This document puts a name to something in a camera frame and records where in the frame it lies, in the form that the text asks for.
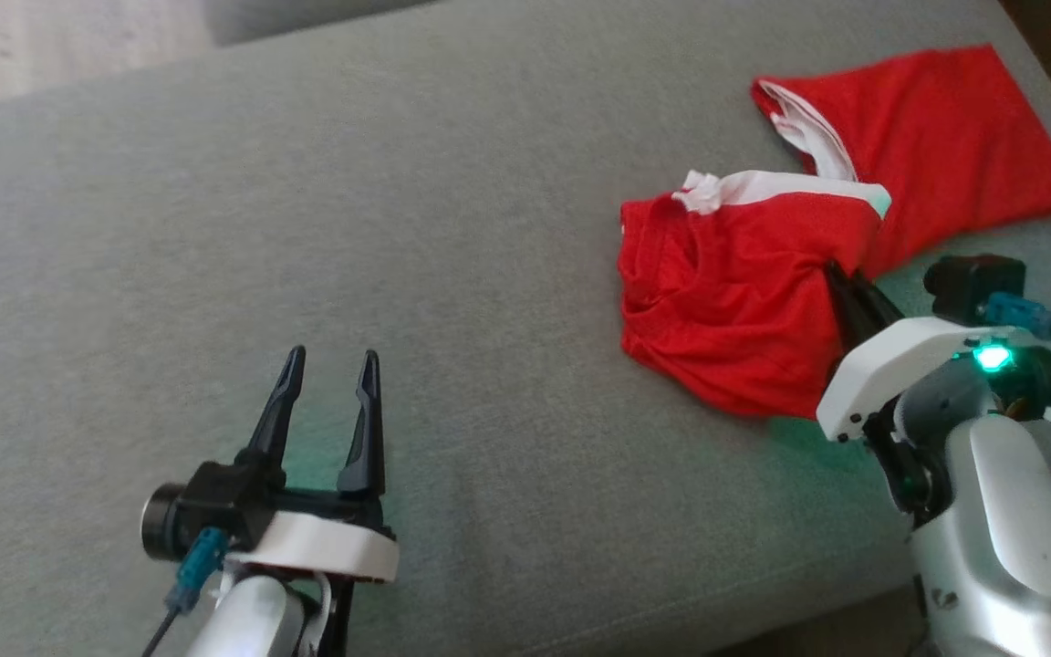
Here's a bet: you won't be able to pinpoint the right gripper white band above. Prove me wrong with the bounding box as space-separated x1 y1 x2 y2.
815 259 1051 516

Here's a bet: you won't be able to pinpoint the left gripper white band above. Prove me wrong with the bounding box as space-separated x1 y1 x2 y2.
215 345 401 585

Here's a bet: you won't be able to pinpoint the red mesh shorts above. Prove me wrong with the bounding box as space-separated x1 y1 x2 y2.
618 169 892 422

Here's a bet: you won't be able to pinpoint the red basketball jersey white sleeves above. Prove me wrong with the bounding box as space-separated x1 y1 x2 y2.
751 44 1051 280

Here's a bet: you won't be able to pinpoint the grey fabric sofa seat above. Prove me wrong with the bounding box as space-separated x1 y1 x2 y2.
0 0 1051 657

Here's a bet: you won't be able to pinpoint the grey sofa back cushion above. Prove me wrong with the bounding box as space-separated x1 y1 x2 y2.
204 0 440 47

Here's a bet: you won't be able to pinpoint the right camera cable blue plug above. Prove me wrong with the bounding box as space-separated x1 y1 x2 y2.
982 291 1051 416

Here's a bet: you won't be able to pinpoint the camera cable blue plug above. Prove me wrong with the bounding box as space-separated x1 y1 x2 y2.
140 527 231 657
982 291 1051 416

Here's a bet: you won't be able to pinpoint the left camera cable blue plug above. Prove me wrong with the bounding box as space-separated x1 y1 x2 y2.
140 527 231 657

